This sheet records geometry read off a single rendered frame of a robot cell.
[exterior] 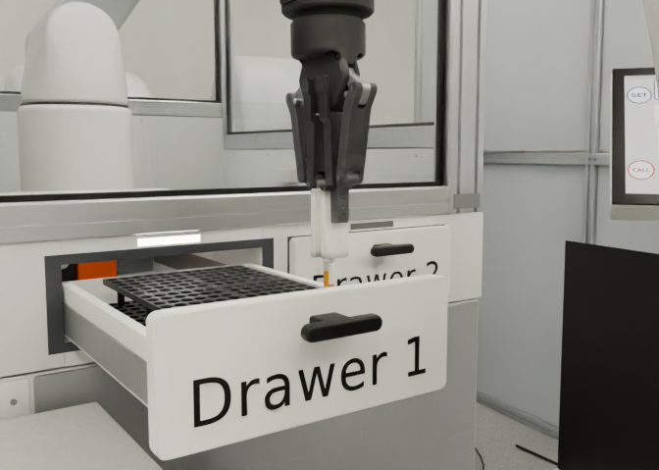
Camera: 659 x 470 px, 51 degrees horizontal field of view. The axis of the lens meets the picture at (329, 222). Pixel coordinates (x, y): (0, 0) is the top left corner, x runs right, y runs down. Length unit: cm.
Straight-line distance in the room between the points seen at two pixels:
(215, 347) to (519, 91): 234
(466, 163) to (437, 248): 15
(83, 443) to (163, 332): 26
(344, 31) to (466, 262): 59
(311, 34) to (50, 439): 47
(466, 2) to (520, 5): 166
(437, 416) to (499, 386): 178
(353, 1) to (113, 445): 49
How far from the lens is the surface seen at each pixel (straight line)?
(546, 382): 278
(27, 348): 85
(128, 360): 64
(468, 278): 118
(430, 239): 109
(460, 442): 126
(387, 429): 113
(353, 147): 67
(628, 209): 123
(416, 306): 65
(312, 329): 54
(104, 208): 85
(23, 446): 77
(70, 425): 81
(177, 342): 53
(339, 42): 68
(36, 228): 83
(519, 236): 278
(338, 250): 70
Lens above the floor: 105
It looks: 6 degrees down
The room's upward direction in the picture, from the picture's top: straight up
